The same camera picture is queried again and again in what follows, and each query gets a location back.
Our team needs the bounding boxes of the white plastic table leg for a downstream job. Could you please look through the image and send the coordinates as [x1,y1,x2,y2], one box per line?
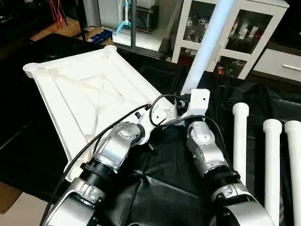
[262,118,283,215]
[284,120,301,226]
[180,0,235,97]
[232,102,250,187]

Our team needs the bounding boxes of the white plastic table top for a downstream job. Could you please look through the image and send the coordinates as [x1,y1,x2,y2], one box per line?
[23,45,178,182]

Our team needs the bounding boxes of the grey metal pole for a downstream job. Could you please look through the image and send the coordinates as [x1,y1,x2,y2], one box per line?
[130,0,138,50]

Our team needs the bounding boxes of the light blue mop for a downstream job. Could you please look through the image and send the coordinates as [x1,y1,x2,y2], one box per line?
[115,0,133,36]

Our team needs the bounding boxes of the white glass door cabinet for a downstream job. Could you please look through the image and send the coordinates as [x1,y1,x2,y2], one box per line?
[172,0,290,80]

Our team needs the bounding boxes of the brown cardboard box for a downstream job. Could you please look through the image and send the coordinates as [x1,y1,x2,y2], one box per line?
[84,27,114,46]

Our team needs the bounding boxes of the white drawer unit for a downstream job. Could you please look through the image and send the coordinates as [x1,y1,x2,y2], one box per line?
[254,47,301,83]

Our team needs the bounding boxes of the white appliance cabinet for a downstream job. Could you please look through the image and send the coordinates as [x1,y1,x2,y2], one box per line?
[98,0,159,33]

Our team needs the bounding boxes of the black work mat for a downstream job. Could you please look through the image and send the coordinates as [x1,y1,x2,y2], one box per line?
[0,33,301,226]

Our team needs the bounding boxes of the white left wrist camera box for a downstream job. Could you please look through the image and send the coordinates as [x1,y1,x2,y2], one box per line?
[135,110,165,145]

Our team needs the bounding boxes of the red cable bundle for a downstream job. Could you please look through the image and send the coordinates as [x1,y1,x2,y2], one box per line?
[49,0,64,30]

